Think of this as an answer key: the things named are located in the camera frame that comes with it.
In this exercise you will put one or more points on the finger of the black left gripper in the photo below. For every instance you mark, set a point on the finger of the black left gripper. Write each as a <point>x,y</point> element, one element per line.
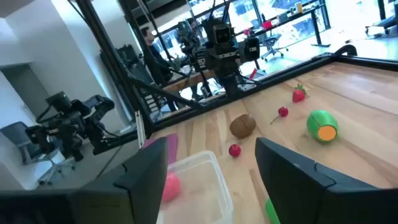
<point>248,49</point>
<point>201,60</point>

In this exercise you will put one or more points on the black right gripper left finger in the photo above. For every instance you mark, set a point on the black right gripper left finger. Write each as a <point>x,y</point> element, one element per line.
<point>130,193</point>

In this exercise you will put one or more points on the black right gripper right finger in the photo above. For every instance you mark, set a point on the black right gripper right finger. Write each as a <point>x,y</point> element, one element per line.
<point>304,199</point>

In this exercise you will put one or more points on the green toy pea pod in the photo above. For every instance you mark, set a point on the green toy pea pod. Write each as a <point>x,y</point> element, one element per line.
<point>272,214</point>

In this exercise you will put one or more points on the brown toy kiwi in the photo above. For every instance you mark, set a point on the brown toy kiwi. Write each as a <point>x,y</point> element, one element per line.
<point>242,126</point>

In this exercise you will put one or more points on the clear plastic tupperware container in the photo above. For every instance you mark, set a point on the clear plastic tupperware container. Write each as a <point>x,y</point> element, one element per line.
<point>202,186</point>

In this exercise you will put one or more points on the green toy papaya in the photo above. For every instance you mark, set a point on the green toy papaya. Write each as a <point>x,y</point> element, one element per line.
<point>317,123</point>

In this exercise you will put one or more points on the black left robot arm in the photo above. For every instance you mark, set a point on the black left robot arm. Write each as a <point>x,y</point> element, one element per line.
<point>230,85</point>

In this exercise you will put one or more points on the black background robot arm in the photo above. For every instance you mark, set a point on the black background robot arm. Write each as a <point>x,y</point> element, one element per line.
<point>71,124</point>

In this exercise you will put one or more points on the grey office chair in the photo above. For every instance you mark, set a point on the grey office chair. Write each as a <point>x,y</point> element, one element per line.
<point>270,40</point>
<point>15,133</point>

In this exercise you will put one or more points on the pink toy peach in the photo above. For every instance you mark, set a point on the pink toy peach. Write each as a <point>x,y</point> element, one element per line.
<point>171,188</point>

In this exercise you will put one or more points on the person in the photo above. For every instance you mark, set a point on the person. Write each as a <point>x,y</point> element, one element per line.
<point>155,56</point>

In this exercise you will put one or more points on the purple cloth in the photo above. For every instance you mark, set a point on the purple cloth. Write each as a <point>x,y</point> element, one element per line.
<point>173,149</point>

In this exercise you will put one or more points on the red toy strawberry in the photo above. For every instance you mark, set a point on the red toy strawberry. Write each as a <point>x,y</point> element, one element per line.
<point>298,96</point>

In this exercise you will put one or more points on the red toy cherry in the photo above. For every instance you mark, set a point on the red toy cherry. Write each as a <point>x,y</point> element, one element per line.
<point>234,151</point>
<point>283,111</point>

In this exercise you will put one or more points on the black office desk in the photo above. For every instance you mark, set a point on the black office desk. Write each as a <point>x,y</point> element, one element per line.
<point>316,29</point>

